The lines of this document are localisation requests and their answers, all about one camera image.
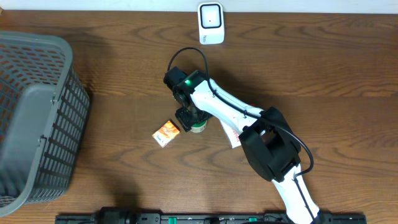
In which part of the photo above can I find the green lid jar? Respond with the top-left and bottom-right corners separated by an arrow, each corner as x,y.
190,121 -> 207,133

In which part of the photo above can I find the white blue toothpaste box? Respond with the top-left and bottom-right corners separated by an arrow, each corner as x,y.
220,121 -> 241,149

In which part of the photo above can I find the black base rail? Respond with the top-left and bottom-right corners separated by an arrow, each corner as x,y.
55,207 -> 368,224

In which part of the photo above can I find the grey plastic basket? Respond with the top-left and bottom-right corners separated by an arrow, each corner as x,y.
1,31 -> 90,216

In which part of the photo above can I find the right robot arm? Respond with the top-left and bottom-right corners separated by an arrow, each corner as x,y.
164,67 -> 320,223

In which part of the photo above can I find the orange small box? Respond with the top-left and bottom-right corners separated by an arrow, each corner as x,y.
152,120 -> 180,147

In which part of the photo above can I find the white barcode scanner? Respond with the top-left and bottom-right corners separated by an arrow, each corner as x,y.
198,2 -> 225,45

